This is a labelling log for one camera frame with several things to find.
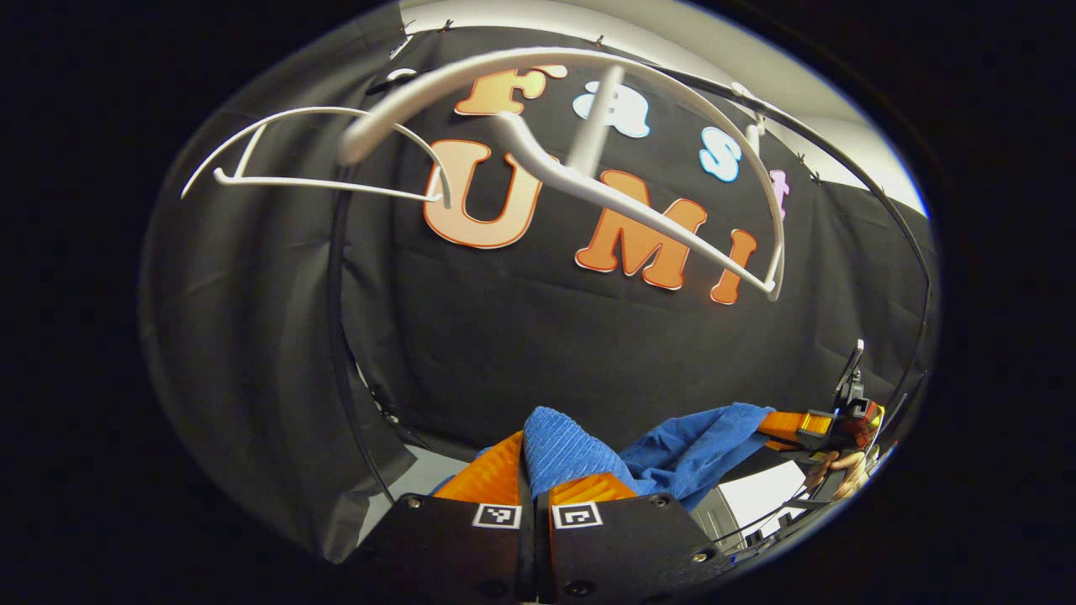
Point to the black clothes rail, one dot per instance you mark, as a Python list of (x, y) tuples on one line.
[(336, 319)]

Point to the small white clothes hanger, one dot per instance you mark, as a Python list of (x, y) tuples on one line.
[(319, 183)]

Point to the large white clothes hanger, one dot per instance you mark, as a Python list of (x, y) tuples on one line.
[(378, 126)]

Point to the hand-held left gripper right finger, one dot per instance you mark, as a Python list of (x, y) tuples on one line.
[(630, 546)]

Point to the grey metal box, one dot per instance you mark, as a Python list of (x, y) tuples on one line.
[(714, 517)]

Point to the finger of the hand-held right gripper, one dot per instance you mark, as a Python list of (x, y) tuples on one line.
[(786, 424)]

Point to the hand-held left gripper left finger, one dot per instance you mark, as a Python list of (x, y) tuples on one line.
[(445, 546)]

